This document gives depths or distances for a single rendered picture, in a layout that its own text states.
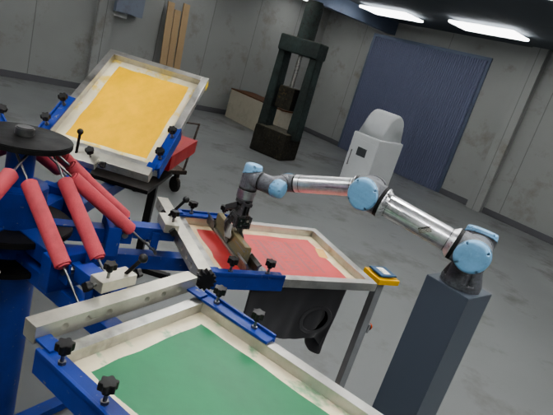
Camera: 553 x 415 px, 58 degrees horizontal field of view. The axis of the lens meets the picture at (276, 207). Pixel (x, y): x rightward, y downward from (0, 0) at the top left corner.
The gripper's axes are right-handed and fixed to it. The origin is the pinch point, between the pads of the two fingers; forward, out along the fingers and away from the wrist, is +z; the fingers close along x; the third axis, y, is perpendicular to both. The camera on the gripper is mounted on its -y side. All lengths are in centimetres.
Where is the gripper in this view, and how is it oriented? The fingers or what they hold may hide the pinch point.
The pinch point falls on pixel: (230, 240)
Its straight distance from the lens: 215.5
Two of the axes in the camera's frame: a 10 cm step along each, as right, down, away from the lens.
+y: 4.0, 3.9, -8.3
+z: -2.8, 9.1, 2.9
